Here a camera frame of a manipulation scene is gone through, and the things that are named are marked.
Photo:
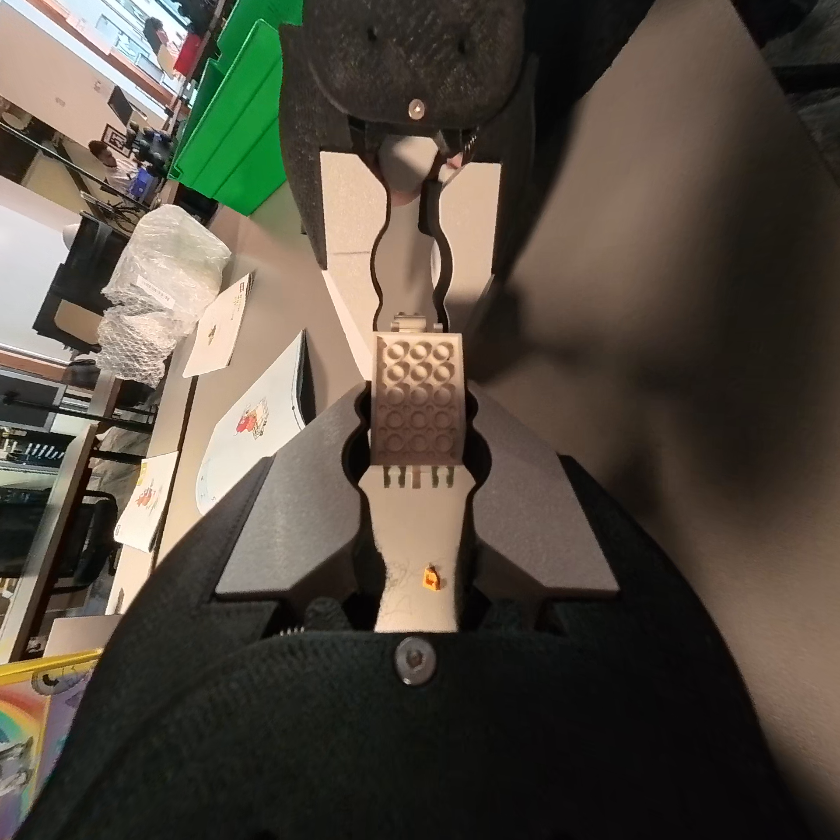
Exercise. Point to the clear bubble wrap bag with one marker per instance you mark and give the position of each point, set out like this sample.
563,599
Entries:
170,256

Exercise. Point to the black computer monitor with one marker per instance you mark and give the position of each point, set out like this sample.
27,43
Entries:
121,103

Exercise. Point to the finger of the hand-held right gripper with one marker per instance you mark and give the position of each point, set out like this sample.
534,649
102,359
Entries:
474,223
348,216

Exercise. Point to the colourful lego set box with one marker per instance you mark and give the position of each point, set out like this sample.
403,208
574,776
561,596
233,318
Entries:
29,741

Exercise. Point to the green plastic bin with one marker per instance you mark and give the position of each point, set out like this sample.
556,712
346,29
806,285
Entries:
229,144
253,12

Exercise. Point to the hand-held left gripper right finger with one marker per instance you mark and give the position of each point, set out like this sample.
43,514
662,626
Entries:
538,518

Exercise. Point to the large lego instruction booklet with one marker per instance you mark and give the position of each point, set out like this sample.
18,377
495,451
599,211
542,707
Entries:
253,426

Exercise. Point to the small orange lego piece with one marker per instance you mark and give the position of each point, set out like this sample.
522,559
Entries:
431,577

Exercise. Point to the bubble wrap sheet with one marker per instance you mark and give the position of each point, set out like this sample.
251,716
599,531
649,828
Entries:
134,348

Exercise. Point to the small lego instruction booklet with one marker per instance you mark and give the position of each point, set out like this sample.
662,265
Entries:
148,499
220,325

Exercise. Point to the black office chair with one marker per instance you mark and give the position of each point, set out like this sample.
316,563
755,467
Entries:
59,538
75,282

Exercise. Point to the white lego plate assembly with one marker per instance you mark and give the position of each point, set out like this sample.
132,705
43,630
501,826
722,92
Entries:
420,400

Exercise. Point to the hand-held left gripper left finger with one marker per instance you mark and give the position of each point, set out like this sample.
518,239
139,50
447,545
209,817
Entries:
295,512

